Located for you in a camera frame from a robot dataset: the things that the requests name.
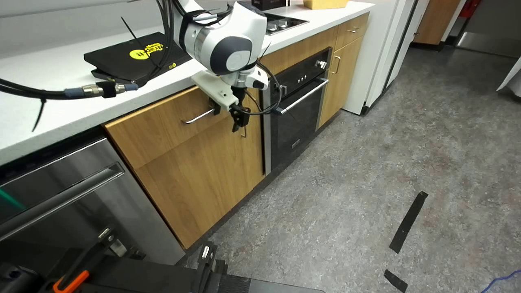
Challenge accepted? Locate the thick black cable with connector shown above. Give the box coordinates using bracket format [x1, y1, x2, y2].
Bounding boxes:
[0, 76, 141, 103]

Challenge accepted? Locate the silver drawer handle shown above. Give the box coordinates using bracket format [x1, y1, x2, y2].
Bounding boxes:
[180, 106, 221, 127]

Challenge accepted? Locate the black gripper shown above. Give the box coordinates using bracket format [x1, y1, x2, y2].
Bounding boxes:
[227, 80, 252, 138]

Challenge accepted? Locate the black countertop appliance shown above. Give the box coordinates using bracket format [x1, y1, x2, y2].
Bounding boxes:
[250, 0, 289, 11]

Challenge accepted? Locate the short black tape strip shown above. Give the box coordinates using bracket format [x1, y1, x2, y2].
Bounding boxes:
[382, 269, 410, 293]

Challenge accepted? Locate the brown wooden room door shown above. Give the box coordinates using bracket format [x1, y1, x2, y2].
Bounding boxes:
[413, 0, 462, 47]

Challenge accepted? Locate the orange handled black clamp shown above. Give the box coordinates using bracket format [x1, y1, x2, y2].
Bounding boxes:
[50, 226, 130, 293]

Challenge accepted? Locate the dark dishwasher handle bar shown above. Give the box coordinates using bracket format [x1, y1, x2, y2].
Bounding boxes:
[0, 161, 126, 241]

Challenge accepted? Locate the black box yellow logo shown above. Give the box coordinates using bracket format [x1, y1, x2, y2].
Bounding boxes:
[82, 31, 191, 88]

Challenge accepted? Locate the silver oven handle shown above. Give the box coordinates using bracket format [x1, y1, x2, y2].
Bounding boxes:
[273, 76, 330, 117]

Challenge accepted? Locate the large wooden cabinet door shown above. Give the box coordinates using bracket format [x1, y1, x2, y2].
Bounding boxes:
[131, 91, 266, 251]

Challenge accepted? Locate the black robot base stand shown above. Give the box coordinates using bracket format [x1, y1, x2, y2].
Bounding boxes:
[0, 242, 327, 293]

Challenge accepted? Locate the small wooden drawer front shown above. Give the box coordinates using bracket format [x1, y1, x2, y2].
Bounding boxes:
[333, 13, 371, 54]

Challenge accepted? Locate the black built-in oven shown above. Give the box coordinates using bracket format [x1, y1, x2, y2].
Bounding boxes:
[260, 47, 333, 177]

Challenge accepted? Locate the yellow wooden box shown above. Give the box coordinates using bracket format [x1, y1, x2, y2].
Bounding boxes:
[301, 0, 349, 11]

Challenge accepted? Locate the thin black laptop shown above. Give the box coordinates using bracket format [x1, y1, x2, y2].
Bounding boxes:
[89, 67, 134, 86]

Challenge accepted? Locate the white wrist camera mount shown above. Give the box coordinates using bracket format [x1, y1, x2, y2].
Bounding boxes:
[190, 70, 240, 109]

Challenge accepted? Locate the thin black looped cable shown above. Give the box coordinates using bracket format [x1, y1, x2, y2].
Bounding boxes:
[244, 60, 284, 117]

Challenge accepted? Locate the white refrigerator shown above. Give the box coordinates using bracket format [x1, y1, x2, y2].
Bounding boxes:
[341, 0, 419, 117]

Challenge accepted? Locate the black glass cooktop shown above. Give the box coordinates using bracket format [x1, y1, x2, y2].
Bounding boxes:
[263, 11, 309, 36]

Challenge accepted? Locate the white object at room edge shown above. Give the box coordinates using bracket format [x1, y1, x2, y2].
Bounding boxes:
[494, 54, 521, 99]

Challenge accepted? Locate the stainless steel dishwasher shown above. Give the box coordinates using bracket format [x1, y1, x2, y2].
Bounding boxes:
[0, 127, 187, 273]

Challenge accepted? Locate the long black tape strip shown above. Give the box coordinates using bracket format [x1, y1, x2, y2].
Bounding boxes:
[387, 190, 429, 256]

